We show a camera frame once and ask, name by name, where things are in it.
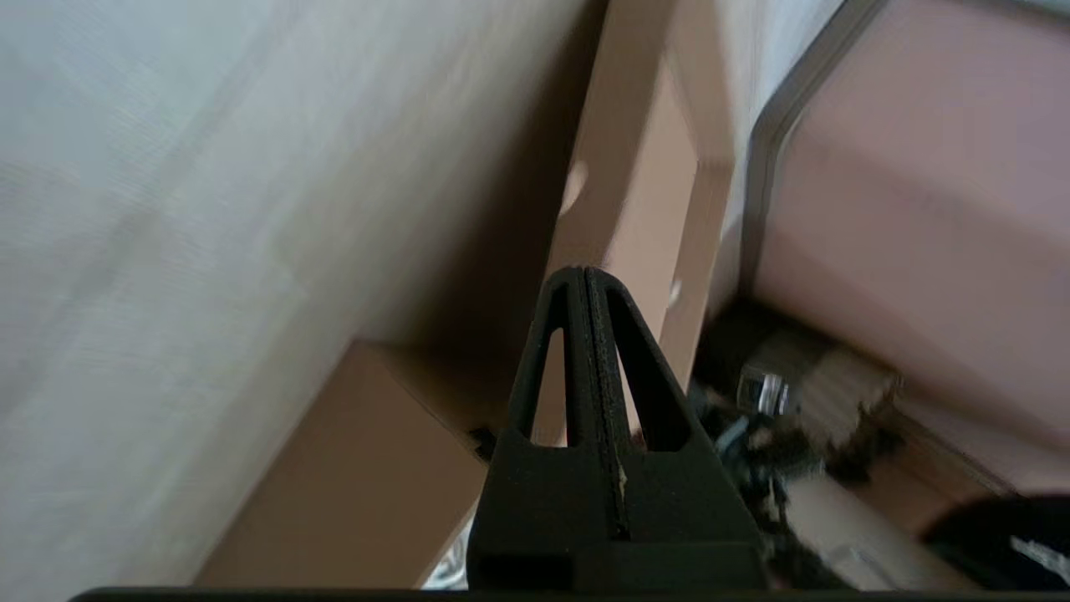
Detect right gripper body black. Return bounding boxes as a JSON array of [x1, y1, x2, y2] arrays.
[[694, 368, 845, 586]]

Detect brown cardboard shoe box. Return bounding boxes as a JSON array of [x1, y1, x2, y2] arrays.
[[194, 0, 738, 591]]

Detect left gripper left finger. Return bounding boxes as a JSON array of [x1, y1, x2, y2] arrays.
[[466, 266, 621, 590]]

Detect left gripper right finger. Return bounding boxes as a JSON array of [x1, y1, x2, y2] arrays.
[[585, 266, 766, 546]]

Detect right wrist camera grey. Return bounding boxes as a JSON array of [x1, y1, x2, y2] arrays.
[[736, 368, 792, 419]]

